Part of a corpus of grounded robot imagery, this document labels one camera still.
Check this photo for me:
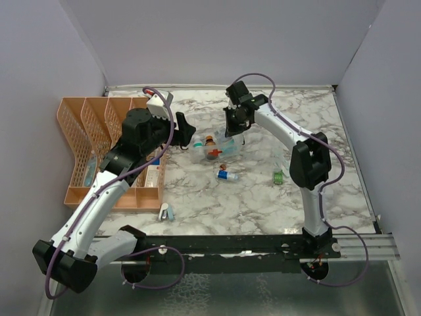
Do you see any small items pack teal header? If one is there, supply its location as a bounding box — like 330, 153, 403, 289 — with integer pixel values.
214, 131, 237, 156

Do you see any brown bottle orange cap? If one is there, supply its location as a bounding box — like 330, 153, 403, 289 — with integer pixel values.
205, 136, 216, 148

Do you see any small green packet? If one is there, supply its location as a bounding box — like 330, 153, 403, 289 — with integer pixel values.
272, 171, 284, 185

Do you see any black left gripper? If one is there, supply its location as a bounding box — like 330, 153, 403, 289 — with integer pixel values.
141, 109, 196, 156

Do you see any orange plastic file organizer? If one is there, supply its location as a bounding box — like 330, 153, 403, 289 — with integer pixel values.
57, 97, 166, 213

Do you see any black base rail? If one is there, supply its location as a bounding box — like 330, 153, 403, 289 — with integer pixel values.
134, 234, 340, 275

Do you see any clear plastic medicine box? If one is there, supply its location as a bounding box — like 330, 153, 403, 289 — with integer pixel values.
187, 114, 245, 163

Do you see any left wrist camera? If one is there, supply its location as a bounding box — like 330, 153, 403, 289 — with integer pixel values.
143, 90, 170, 120

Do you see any blue item in organizer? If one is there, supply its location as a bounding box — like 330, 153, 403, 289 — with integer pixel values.
84, 151, 97, 187

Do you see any white teal thermometer case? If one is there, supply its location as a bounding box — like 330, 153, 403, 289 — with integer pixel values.
159, 203, 174, 221

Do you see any white gauze pouch blue print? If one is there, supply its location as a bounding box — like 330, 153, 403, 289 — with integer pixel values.
144, 158, 162, 188

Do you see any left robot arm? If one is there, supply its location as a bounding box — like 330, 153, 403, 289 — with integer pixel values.
32, 109, 196, 300

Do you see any white disinfectant bottle green label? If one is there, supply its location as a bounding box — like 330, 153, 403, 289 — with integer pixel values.
193, 140, 203, 148

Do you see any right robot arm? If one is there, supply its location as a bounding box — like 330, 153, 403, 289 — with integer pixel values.
224, 80, 332, 257

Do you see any cotton swab pack teal header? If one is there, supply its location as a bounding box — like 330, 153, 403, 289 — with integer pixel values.
220, 138, 241, 157

